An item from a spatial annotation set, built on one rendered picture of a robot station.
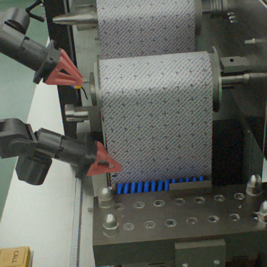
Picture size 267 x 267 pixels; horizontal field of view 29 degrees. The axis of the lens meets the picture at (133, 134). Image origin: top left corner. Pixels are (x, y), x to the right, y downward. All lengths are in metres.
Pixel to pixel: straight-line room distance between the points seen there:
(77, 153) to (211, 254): 0.36
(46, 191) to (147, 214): 0.41
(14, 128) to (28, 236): 0.32
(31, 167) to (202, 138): 0.38
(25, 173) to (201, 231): 0.40
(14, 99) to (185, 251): 3.18
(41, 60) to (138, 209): 0.38
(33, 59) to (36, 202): 0.46
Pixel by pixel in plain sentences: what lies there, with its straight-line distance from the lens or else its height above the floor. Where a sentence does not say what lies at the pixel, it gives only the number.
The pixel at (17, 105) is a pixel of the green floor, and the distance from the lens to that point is 3.99.
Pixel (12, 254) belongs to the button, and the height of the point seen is 0.92.
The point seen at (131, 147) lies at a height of 1.13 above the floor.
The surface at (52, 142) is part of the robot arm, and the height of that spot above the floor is 1.17.
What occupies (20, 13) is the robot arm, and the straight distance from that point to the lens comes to 1.16.
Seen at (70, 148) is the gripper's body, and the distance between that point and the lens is 1.11.
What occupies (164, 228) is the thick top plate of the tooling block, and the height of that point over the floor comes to 1.03.
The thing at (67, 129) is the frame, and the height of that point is 1.00.
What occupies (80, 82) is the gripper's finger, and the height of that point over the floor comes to 1.27.
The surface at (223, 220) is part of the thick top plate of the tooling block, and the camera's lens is 1.08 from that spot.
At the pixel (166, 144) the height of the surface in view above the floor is 1.13.
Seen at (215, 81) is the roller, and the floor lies 1.27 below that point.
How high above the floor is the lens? 1.73
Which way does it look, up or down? 31 degrees down
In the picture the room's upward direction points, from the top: 4 degrees counter-clockwise
